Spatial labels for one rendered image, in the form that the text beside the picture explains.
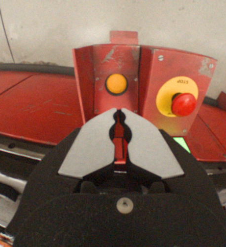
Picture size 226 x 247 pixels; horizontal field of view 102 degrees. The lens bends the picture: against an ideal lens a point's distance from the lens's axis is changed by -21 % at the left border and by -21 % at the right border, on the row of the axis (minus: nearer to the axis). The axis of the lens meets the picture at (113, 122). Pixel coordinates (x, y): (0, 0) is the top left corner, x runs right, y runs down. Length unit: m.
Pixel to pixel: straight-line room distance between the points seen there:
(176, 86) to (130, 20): 0.81
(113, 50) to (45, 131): 0.26
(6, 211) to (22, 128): 0.23
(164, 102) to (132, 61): 0.10
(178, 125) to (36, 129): 0.35
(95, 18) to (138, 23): 0.30
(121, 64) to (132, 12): 0.75
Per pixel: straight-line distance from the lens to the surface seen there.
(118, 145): 0.21
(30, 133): 0.36
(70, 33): 1.00
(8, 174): 0.30
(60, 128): 0.35
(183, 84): 0.20
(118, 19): 0.95
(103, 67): 0.24
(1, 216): 0.42
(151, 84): 0.18
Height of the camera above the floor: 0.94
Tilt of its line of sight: 52 degrees down
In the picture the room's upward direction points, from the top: 178 degrees counter-clockwise
